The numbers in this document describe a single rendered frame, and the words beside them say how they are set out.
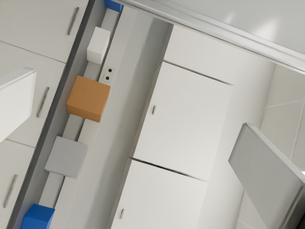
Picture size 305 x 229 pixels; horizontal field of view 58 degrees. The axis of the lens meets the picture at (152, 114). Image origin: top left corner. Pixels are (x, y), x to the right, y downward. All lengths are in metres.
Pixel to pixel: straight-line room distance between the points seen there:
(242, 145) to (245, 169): 0.02
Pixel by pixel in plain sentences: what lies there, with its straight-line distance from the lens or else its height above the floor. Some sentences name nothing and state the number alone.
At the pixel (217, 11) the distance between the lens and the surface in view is 0.85.
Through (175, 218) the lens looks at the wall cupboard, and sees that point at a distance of 2.50.
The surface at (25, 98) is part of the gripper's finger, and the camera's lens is 0.17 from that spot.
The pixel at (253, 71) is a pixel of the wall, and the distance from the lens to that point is 3.21.
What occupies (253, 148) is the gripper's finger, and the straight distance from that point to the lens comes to 0.17.
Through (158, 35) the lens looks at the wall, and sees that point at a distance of 2.95.
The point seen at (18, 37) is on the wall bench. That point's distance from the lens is 2.19.
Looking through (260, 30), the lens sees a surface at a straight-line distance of 0.89.
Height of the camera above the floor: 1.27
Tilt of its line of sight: 8 degrees up
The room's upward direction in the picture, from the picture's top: 108 degrees clockwise
